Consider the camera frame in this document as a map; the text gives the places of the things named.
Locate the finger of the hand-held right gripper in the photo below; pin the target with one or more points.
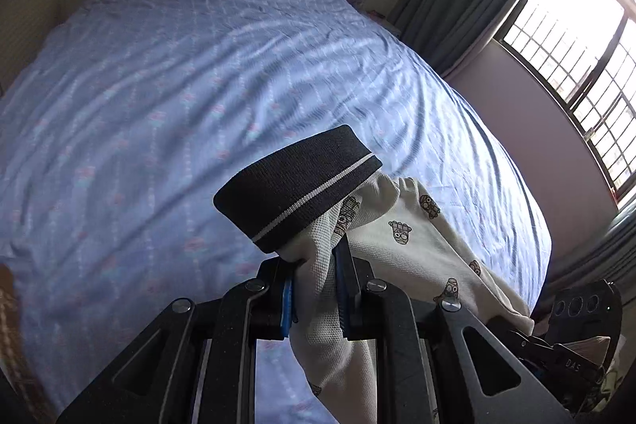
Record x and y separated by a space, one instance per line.
541 349

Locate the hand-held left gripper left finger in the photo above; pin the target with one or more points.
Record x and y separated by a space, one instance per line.
287 305

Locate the bed with blue sheet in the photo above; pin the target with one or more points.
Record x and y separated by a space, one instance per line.
198 81

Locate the cream printed polo shirt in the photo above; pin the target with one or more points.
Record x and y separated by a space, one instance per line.
397 245

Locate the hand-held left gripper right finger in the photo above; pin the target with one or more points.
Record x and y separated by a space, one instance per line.
344 300

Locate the white nightstand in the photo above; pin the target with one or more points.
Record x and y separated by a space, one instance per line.
377 17

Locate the barred window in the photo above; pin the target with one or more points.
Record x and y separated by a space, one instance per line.
586 71

